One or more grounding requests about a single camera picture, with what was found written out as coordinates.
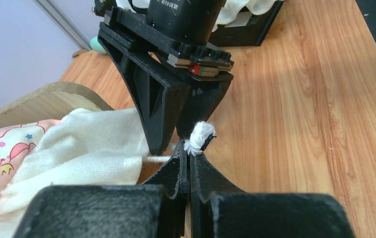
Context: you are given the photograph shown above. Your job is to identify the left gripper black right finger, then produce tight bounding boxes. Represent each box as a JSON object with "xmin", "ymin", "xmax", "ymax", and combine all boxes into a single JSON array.
[{"xmin": 189, "ymin": 154, "xmax": 354, "ymax": 238}]

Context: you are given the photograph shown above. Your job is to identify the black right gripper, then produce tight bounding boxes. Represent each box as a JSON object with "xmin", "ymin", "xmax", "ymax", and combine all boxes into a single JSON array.
[{"xmin": 92, "ymin": 0, "xmax": 234, "ymax": 155}]

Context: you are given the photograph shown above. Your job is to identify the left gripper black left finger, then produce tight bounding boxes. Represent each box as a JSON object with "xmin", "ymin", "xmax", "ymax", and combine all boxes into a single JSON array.
[{"xmin": 14, "ymin": 141, "xmax": 187, "ymax": 238}]

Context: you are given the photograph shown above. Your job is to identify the pink unicorn drawstring bag blanket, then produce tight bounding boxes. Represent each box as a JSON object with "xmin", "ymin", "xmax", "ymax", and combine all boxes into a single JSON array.
[{"xmin": 0, "ymin": 108, "xmax": 169, "ymax": 238}]

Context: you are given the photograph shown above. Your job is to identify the wooden striped pet bed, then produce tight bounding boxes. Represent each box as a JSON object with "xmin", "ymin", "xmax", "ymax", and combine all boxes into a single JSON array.
[{"xmin": 0, "ymin": 82, "xmax": 113, "ymax": 128}]

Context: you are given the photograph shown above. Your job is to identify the orange duck print pillow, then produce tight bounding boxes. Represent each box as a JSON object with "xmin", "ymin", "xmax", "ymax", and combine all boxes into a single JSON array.
[{"xmin": 115, "ymin": 0, "xmax": 277, "ymax": 32}]

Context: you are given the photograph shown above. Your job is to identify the black and silver chessboard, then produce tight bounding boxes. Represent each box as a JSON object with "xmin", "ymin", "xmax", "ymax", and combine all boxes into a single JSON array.
[{"xmin": 209, "ymin": 1, "xmax": 283, "ymax": 47}]

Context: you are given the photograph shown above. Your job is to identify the mint green massager wand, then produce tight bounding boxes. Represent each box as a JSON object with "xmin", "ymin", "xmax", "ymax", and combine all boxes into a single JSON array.
[{"xmin": 89, "ymin": 36, "xmax": 107, "ymax": 55}]

